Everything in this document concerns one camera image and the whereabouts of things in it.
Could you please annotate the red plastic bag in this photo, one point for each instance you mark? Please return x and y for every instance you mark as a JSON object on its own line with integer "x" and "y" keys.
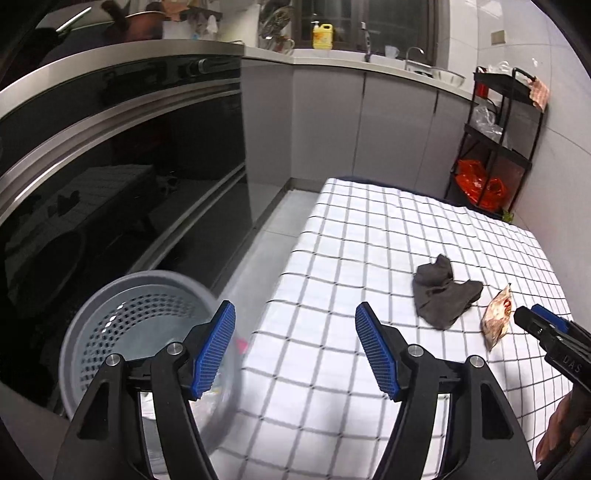
{"x": 471, "y": 180}

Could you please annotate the dark grey sock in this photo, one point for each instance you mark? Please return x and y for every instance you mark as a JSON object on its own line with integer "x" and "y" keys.
{"x": 438, "y": 295}

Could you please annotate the black shelf cart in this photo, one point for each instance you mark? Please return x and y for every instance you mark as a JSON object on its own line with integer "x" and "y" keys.
{"x": 496, "y": 85}

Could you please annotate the white black checked tablecloth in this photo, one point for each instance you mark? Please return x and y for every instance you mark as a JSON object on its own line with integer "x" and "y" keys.
{"x": 369, "y": 240}

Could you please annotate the orange checked cloth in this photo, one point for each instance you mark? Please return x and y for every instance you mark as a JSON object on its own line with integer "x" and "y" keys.
{"x": 539, "y": 94}

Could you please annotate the curved chrome faucet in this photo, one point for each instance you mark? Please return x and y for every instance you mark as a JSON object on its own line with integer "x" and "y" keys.
{"x": 414, "y": 51}

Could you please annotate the clear crinkled bag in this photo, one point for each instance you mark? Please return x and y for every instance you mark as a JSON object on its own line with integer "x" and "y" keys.
{"x": 487, "y": 122}

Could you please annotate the yellow detergent bottle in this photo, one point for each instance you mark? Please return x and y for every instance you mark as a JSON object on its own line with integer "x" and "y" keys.
{"x": 322, "y": 37}

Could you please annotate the grey kitchen cabinets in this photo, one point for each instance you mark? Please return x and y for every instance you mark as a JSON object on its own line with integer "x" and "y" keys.
{"x": 323, "y": 124}

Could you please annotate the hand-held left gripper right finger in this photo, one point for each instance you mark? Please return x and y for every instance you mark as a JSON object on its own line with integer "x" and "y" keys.
{"x": 376, "y": 350}

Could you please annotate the kitchen countertop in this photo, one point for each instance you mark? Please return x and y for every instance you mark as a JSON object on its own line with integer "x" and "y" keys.
{"x": 323, "y": 57}

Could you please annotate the black built-in oven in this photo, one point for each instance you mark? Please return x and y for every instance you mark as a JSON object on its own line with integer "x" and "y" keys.
{"x": 138, "y": 184}

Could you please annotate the brown red snack wrapper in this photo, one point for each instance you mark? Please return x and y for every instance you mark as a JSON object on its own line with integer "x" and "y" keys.
{"x": 496, "y": 323}

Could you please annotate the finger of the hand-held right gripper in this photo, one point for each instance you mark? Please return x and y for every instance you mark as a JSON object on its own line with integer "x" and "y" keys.
{"x": 549, "y": 316}
{"x": 531, "y": 323}

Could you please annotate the metal dish rack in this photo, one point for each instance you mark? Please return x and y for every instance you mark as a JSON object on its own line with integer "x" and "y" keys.
{"x": 277, "y": 25}

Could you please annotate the steel mixing bowl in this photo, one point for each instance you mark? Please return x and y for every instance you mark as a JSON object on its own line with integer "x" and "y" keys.
{"x": 447, "y": 76}

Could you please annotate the white cup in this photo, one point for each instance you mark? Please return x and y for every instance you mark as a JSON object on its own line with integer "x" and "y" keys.
{"x": 391, "y": 50}

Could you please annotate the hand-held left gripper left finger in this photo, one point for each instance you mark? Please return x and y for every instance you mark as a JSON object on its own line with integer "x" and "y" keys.
{"x": 212, "y": 350}

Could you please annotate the grey perforated basket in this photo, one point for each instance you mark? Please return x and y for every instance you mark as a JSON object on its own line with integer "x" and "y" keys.
{"x": 115, "y": 295}

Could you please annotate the person's right hand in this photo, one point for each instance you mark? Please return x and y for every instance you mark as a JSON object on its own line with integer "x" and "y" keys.
{"x": 556, "y": 429}

